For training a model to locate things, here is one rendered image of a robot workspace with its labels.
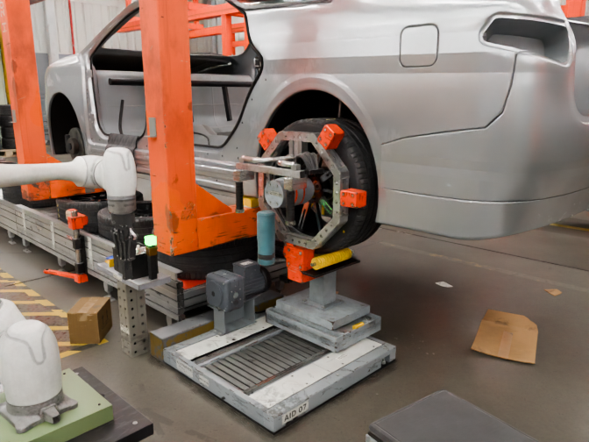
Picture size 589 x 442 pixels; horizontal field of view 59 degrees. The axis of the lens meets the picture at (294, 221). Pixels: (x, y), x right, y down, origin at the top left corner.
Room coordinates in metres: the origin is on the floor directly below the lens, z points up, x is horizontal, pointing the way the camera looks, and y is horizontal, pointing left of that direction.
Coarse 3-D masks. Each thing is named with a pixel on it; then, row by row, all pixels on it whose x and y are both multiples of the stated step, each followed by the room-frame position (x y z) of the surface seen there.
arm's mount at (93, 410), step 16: (64, 384) 1.55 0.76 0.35; (80, 384) 1.55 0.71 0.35; (0, 400) 1.45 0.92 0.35; (80, 400) 1.46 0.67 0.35; (96, 400) 1.46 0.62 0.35; (0, 416) 1.37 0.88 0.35; (64, 416) 1.37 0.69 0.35; (80, 416) 1.38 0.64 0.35; (96, 416) 1.40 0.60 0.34; (112, 416) 1.43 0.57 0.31; (0, 432) 1.29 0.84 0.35; (16, 432) 1.30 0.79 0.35; (32, 432) 1.30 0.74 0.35; (48, 432) 1.30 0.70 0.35; (64, 432) 1.33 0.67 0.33; (80, 432) 1.36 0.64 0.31
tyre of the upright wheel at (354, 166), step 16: (288, 128) 2.57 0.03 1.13; (304, 128) 2.50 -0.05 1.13; (320, 128) 2.43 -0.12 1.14; (352, 128) 2.45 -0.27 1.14; (352, 144) 2.33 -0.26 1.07; (368, 144) 2.41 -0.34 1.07; (352, 160) 2.29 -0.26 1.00; (368, 160) 2.33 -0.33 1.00; (272, 176) 2.66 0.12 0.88; (352, 176) 2.29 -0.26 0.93; (368, 176) 2.30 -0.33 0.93; (368, 192) 2.28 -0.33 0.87; (352, 208) 2.28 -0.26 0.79; (368, 208) 2.30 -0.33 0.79; (352, 224) 2.28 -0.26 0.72; (368, 224) 2.34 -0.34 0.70; (336, 240) 2.35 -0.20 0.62; (352, 240) 2.36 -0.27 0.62
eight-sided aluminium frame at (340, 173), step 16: (272, 144) 2.53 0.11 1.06; (320, 144) 2.31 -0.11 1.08; (336, 160) 2.30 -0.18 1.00; (336, 176) 2.24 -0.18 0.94; (336, 192) 2.25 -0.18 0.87; (272, 208) 2.60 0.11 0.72; (336, 208) 2.24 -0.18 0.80; (336, 224) 2.24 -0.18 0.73; (288, 240) 2.45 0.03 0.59; (304, 240) 2.38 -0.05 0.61; (320, 240) 2.31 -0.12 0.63
